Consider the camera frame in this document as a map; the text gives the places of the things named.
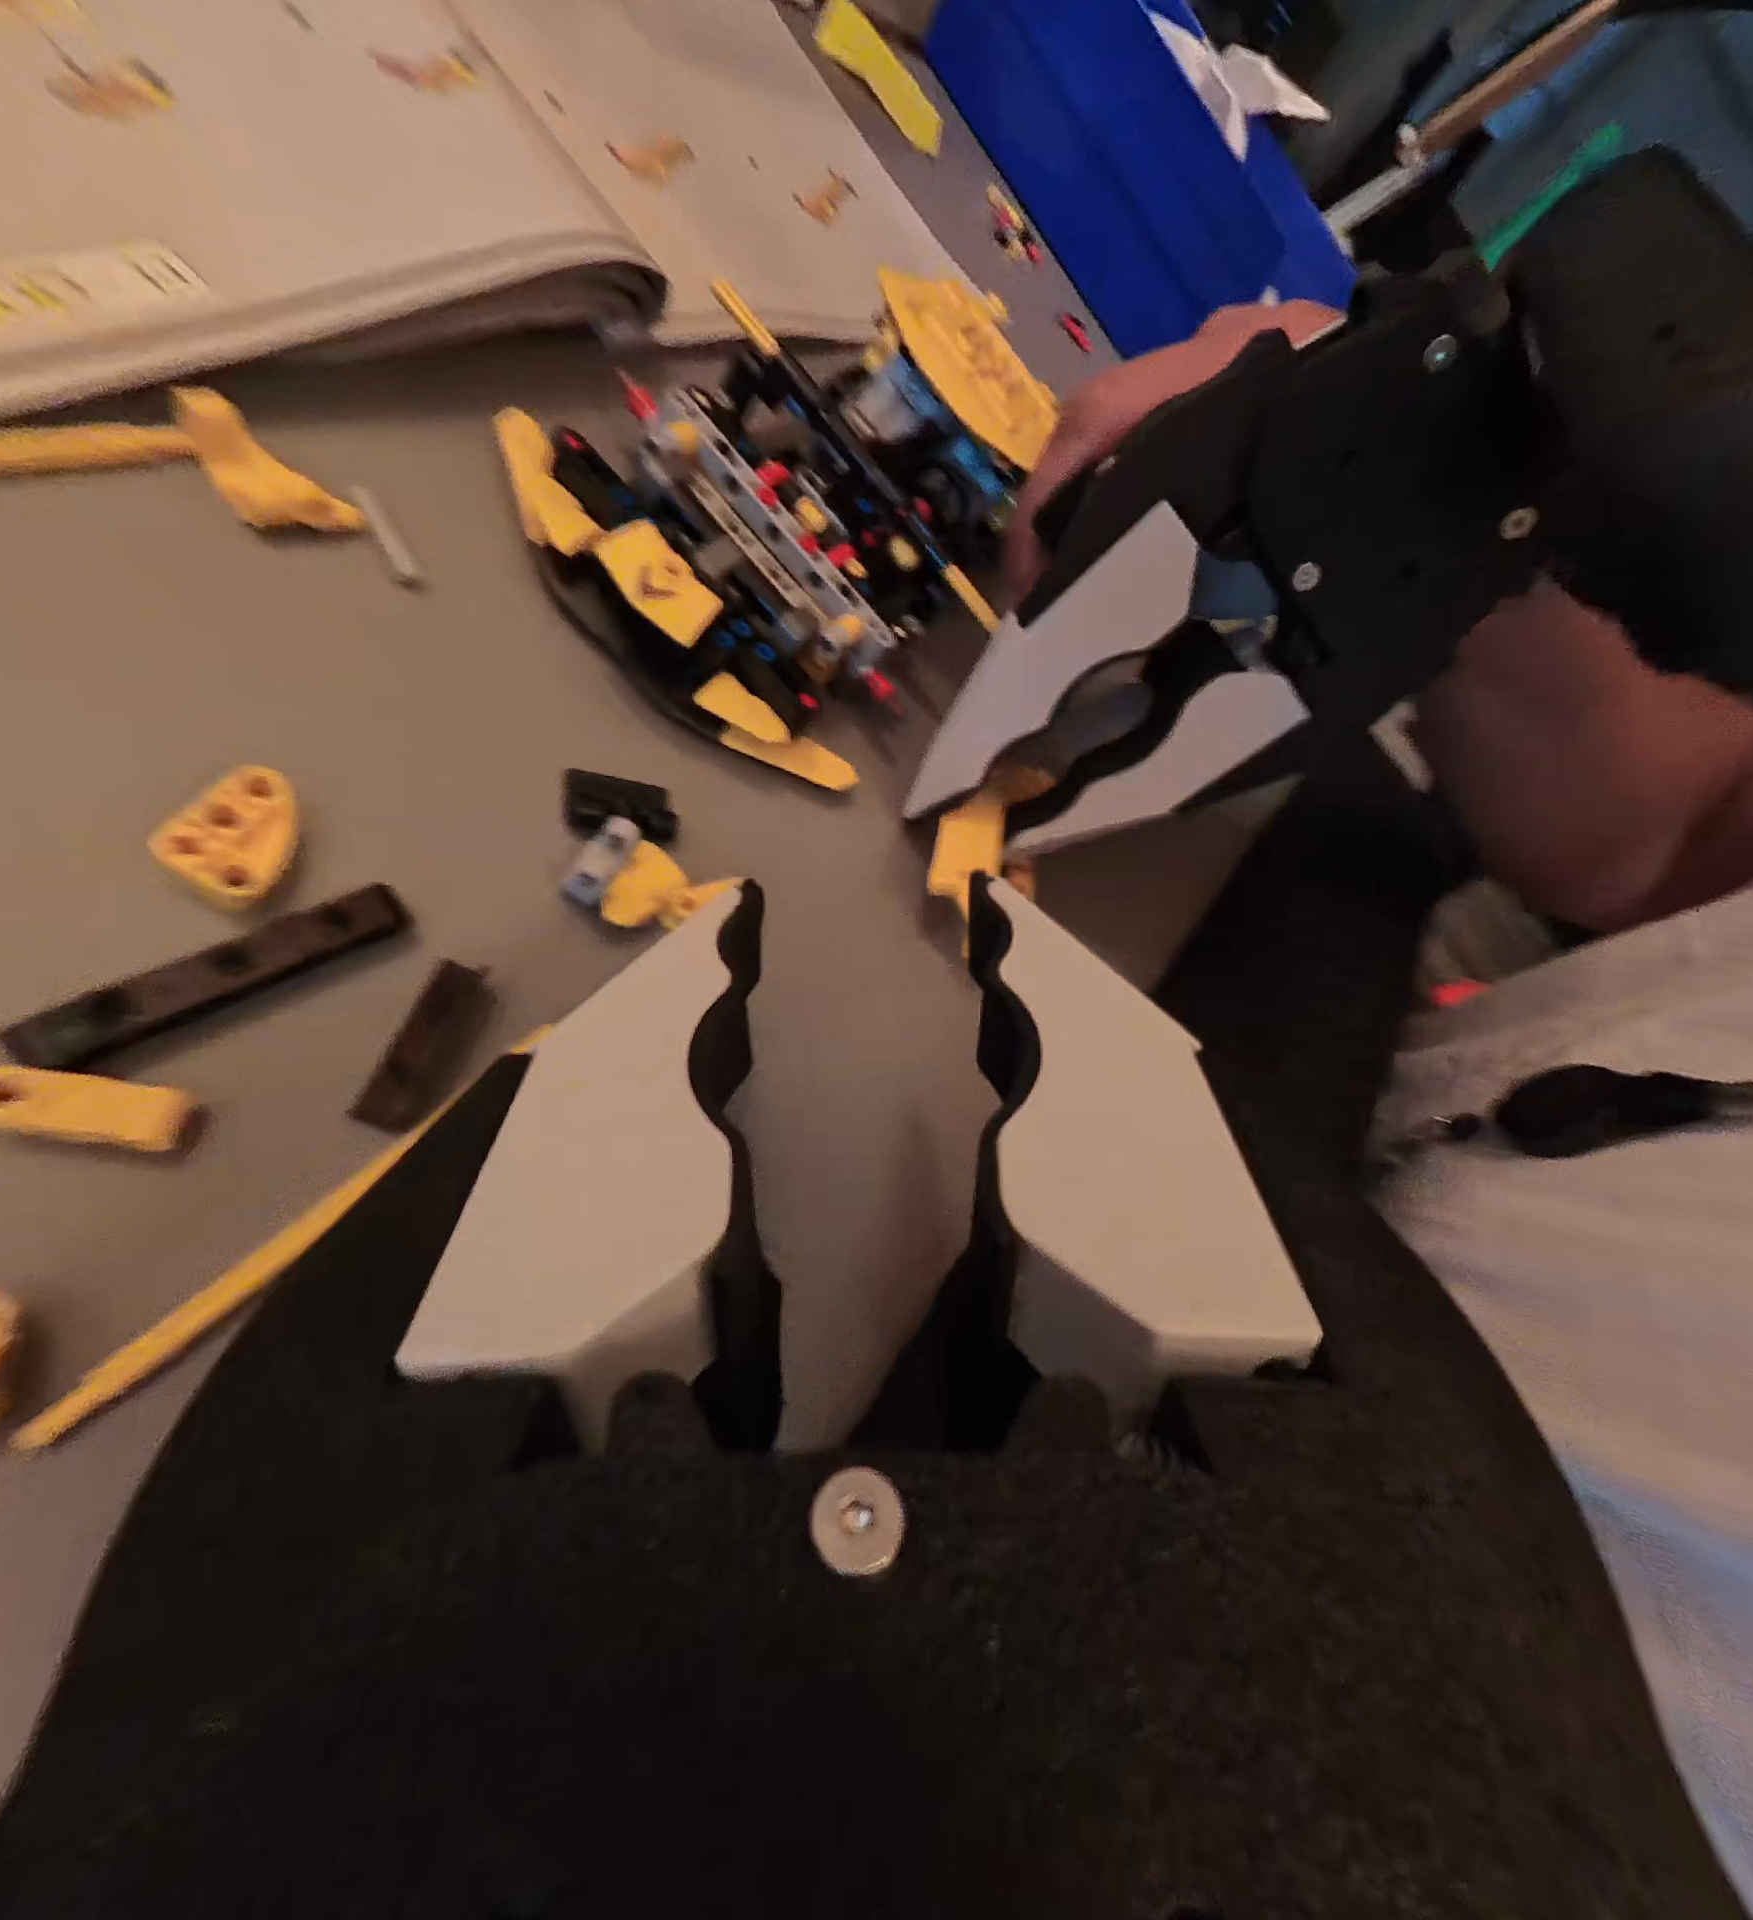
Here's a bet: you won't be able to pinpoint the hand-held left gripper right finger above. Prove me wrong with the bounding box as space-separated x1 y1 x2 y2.
967 868 1325 1428

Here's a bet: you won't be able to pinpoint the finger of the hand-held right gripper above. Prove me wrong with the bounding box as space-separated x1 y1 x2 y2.
904 502 1208 822
1009 672 1314 859

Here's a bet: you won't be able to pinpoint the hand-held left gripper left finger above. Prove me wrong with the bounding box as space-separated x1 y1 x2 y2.
396 877 789 1420

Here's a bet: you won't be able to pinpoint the yellow angled toy piece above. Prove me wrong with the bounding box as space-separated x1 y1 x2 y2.
925 763 1061 961

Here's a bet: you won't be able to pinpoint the person's right forearm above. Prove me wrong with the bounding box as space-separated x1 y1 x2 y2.
1417 576 1753 936

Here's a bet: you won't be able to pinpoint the person's right hand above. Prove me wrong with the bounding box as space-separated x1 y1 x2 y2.
1003 297 1345 600

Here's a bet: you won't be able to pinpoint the dark perforated pad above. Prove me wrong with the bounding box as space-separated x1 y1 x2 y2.
1153 720 1484 1201

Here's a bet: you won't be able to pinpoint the dark brown flat toy piece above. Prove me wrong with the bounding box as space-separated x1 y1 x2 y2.
348 960 498 1138

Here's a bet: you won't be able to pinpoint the yellow pointed flat piece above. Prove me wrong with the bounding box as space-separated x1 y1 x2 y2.
715 723 863 794

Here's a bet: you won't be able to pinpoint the pale blue grey toy pin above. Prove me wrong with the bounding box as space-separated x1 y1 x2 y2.
560 816 646 911

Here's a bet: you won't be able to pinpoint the yellow toy car model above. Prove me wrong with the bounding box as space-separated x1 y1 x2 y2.
493 265 1065 766

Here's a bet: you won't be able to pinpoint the white crumpled paper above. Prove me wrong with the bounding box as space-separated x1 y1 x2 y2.
1146 0 1331 160

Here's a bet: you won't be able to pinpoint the black toy connector block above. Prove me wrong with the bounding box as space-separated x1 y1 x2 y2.
560 768 683 845

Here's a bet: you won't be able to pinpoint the scattered small toy pins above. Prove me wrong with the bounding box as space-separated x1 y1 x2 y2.
985 184 1096 354

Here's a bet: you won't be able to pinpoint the blue storage bin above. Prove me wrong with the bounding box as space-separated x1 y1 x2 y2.
923 0 1362 358

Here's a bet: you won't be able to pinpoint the black long toy beam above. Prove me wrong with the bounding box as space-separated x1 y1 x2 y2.
0 881 416 1071

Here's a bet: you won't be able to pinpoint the scattered yellow toy pieces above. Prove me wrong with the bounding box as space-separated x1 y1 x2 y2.
0 387 751 1455

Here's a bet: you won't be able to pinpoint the yellow flat sheet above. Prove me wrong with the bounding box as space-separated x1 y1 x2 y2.
813 0 946 156

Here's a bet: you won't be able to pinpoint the short grey toy axle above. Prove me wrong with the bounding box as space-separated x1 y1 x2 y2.
348 481 428 590

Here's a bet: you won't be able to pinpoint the yellow thin toy strip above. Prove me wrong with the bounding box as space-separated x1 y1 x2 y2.
0 423 204 483

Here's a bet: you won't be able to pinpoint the black lanyard cord clip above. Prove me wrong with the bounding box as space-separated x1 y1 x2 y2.
1430 1063 1753 1159

